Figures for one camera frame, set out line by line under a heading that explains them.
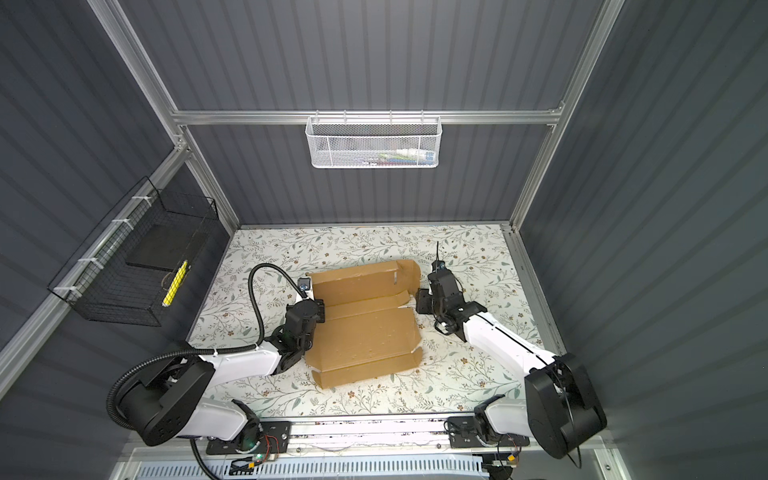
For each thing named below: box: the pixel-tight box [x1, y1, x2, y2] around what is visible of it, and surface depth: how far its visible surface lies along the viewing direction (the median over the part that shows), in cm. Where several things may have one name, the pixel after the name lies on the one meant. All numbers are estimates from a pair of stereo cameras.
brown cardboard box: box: [305, 259, 422, 389], surface depth 91 cm
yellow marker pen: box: [162, 260, 189, 308], surface depth 71 cm
